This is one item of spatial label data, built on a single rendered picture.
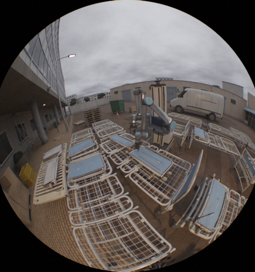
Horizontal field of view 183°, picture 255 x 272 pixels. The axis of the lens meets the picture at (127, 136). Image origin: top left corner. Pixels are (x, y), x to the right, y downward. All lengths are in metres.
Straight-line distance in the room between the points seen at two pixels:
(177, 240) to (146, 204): 0.95
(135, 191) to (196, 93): 7.88
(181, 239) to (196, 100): 8.04
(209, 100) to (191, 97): 1.78
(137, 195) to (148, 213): 0.42
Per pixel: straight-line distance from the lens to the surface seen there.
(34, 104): 6.96
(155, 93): 1.86
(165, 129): 1.63
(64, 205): 2.15
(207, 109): 8.12
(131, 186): 1.69
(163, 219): 1.58
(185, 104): 8.01
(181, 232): 1.71
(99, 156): 1.56
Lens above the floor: 1.52
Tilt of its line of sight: 28 degrees down
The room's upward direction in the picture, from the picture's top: 7 degrees counter-clockwise
